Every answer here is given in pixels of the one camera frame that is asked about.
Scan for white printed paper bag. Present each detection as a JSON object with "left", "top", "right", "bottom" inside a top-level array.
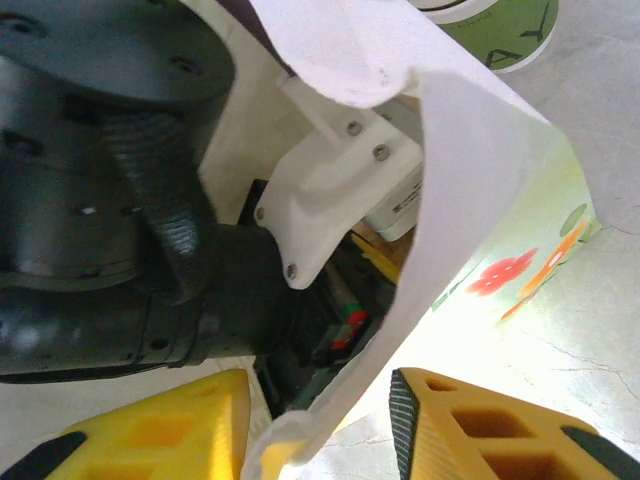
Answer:
[{"left": 179, "top": 0, "right": 606, "bottom": 480}]

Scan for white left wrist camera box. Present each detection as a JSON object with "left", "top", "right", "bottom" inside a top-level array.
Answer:
[{"left": 254, "top": 74, "right": 426, "bottom": 291}]

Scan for stacked green paper cups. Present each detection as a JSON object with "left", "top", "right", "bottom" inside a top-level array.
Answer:
[{"left": 409, "top": 0, "right": 560, "bottom": 75}]

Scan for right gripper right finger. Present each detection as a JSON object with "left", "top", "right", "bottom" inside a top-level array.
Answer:
[{"left": 388, "top": 367, "right": 640, "bottom": 480}]

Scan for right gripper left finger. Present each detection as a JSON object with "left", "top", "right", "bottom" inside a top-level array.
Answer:
[{"left": 0, "top": 368, "right": 251, "bottom": 480}]

